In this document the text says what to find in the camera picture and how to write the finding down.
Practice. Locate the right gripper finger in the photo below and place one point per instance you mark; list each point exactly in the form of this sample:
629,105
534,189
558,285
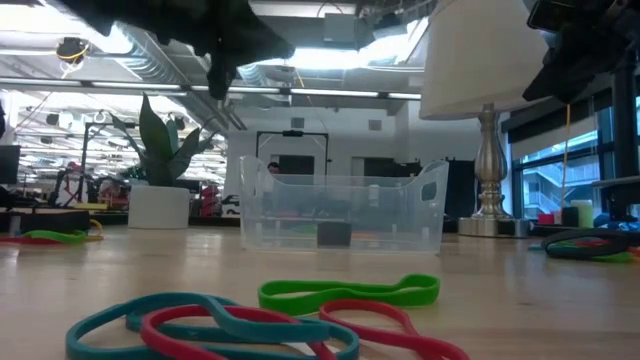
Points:
560,82

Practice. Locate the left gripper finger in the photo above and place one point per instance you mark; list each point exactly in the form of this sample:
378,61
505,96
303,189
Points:
265,45
221,77

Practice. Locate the teal rubber band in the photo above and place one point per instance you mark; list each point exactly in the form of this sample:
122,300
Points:
280,332
536,247
74,345

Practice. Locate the black rubber band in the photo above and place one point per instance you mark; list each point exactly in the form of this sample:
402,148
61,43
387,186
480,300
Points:
548,248

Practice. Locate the black background robot arm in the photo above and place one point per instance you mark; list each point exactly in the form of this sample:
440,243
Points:
65,185

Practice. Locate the clear plastic bin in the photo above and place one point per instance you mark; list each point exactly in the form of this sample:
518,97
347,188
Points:
350,210

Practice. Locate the long ceiling light bar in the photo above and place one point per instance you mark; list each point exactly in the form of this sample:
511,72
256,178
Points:
325,93

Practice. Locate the grey ceiling box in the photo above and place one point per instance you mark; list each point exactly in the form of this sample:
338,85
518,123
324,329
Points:
340,27

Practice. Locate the green snake plant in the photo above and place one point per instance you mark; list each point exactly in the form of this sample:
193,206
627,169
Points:
155,135

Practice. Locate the white lampshade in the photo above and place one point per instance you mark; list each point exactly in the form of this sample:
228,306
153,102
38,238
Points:
475,60

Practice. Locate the black vertical pole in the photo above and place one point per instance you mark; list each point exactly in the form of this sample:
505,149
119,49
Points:
625,150

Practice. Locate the person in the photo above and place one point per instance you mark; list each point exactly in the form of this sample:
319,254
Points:
273,168

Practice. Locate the silver lamp base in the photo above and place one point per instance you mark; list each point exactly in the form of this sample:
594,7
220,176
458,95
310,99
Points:
490,165

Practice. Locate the black desk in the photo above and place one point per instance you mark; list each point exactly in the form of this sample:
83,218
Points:
620,182

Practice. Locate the pale green cup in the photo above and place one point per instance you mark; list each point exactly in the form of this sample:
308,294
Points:
586,215

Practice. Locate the black cup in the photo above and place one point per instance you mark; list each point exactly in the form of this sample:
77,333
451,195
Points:
567,217

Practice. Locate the white round plant pot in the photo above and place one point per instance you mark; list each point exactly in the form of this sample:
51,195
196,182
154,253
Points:
159,207

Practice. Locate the small black block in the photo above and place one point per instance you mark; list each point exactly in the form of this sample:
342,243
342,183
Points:
334,235

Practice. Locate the black background monitor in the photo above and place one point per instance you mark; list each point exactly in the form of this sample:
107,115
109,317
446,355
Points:
9,165

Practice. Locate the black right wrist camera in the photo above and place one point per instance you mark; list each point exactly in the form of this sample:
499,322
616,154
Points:
546,15

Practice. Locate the black gantry frame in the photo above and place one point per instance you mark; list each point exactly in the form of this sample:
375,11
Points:
292,133

